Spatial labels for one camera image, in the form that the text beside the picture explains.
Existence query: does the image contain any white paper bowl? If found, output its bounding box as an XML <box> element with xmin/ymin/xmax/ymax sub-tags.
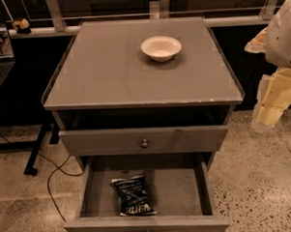
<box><xmin>140</xmin><ymin>36</ymin><xmax>182</xmax><ymax>62</ymax></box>

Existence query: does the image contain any yellow black small object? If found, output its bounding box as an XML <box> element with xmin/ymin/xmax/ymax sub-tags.
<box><xmin>12</xmin><ymin>17</ymin><xmax>32</xmax><ymax>34</ymax></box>

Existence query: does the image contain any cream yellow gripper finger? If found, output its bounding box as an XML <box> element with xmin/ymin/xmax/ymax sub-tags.
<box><xmin>251</xmin><ymin>68</ymin><xmax>291</xmax><ymax>131</ymax></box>

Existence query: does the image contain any blue chip bag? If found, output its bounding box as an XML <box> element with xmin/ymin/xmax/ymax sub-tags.
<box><xmin>110</xmin><ymin>175</ymin><xmax>157</xmax><ymax>217</ymax></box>

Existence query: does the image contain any grey wooden drawer cabinet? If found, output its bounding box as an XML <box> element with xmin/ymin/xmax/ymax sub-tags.
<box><xmin>37</xmin><ymin>14</ymin><xmax>249</xmax><ymax>179</ymax></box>

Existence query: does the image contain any grey top drawer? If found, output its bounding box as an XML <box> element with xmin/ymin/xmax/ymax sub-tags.
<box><xmin>59</xmin><ymin>125</ymin><xmax>227</xmax><ymax>157</ymax></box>

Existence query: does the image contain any black desk leg frame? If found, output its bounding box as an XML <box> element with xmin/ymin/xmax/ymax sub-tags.
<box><xmin>0</xmin><ymin>124</ymin><xmax>60</xmax><ymax>176</ymax></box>

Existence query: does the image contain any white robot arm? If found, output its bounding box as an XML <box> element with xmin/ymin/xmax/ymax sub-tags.
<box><xmin>245</xmin><ymin>0</ymin><xmax>291</xmax><ymax>132</ymax></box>

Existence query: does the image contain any grey open middle drawer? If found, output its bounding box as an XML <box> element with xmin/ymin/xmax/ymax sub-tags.
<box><xmin>64</xmin><ymin>154</ymin><xmax>230</xmax><ymax>232</ymax></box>

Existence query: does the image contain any black floor cable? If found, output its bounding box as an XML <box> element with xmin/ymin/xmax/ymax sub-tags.
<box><xmin>0</xmin><ymin>123</ymin><xmax>88</xmax><ymax>232</ymax></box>

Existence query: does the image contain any round metal top drawer knob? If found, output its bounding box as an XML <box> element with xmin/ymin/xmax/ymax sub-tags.
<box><xmin>141</xmin><ymin>139</ymin><xmax>149</xmax><ymax>148</ymax></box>

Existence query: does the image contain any white metal railing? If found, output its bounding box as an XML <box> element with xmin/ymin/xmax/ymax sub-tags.
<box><xmin>0</xmin><ymin>0</ymin><xmax>283</xmax><ymax>33</ymax></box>

